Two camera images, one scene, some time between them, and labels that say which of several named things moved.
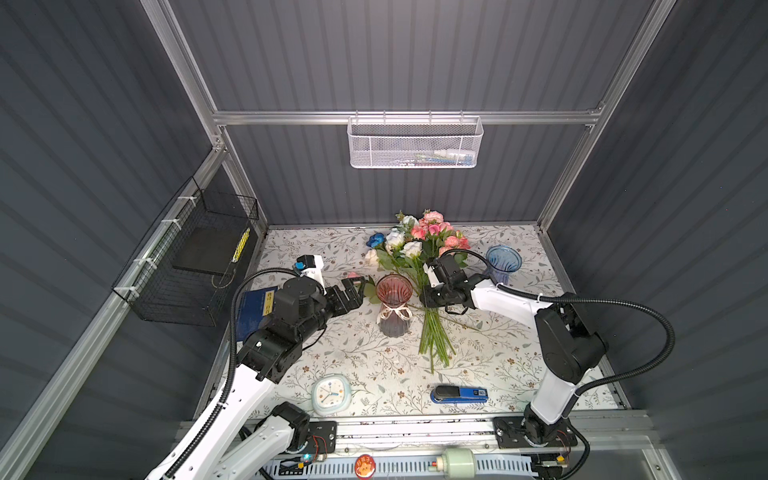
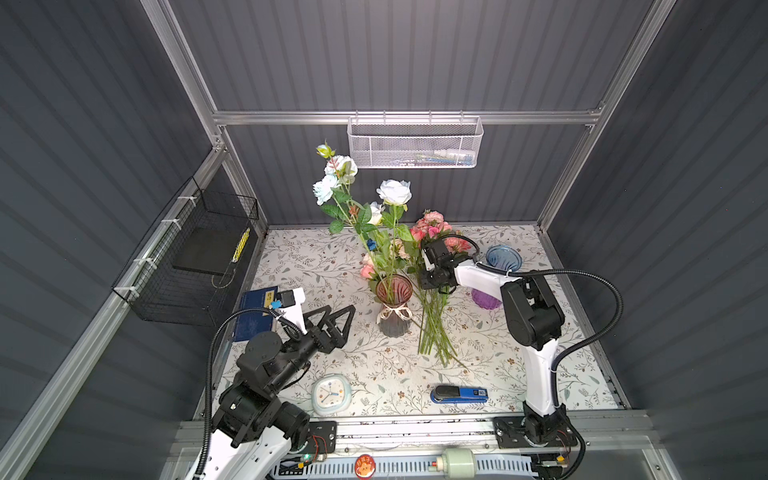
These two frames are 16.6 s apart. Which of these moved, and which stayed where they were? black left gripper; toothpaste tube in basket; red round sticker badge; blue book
Moved: black left gripper
Stayed: toothpaste tube in basket; red round sticker badge; blue book
